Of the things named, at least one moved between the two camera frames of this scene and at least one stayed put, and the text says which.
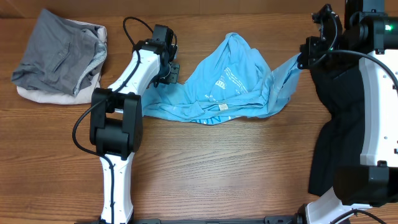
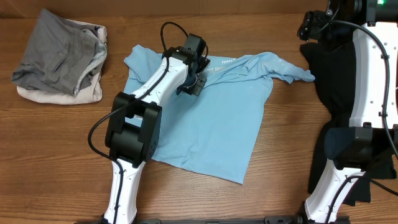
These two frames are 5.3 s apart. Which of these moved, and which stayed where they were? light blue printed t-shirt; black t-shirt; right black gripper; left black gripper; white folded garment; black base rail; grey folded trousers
Moved: right black gripper; left black gripper; light blue printed t-shirt
Stayed: white folded garment; black base rail; black t-shirt; grey folded trousers
